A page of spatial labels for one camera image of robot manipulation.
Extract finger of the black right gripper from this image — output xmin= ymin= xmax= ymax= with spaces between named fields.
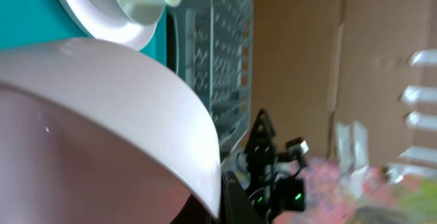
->
xmin=251 ymin=109 xmax=276 ymax=149

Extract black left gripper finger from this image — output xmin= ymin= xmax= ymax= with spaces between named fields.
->
xmin=220 ymin=171 xmax=263 ymax=224

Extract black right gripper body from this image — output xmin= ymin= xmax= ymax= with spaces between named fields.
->
xmin=244 ymin=145 xmax=300 ymax=173

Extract small pink-white dish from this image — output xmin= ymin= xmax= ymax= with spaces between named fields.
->
xmin=1 ymin=38 xmax=221 ymax=223

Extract grey-white bowl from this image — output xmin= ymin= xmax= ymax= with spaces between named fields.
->
xmin=91 ymin=0 xmax=165 ymax=26

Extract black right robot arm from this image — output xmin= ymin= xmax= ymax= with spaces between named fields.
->
xmin=243 ymin=109 xmax=309 ymax=223

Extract grey dishwasher rack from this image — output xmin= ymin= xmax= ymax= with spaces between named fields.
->
xmin=166 ymin=0 xmax=253 ymax=156

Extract large white plate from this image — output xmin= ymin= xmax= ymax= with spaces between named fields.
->
xmin=59 ymin=0 xmax=158 ymax=51

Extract teal serving tray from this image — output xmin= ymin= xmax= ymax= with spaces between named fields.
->
xmin=1 ymin=0 xmax=167 ymax=64

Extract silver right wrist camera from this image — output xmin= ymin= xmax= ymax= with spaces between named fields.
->
xmin=285 ymin=137 xmax=309 ymax=155

